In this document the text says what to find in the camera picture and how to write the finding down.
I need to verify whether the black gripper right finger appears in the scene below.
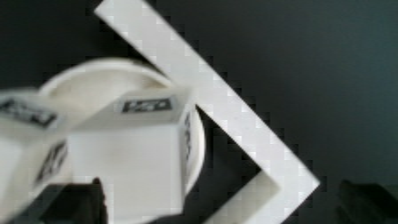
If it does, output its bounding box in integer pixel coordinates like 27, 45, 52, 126
336, 180, 398, 224

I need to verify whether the white round stool seat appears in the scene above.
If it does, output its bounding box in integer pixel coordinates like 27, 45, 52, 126
36, 57, 210, 196

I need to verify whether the white right fence rail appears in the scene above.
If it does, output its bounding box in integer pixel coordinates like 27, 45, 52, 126
95, 0, 320, 224

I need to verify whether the white stool leg block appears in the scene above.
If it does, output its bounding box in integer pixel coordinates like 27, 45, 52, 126
68, 87, 194, 224
0, 89, 71, 224

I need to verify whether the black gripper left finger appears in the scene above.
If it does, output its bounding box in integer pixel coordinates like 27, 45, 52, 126
11, 178, 109, 224

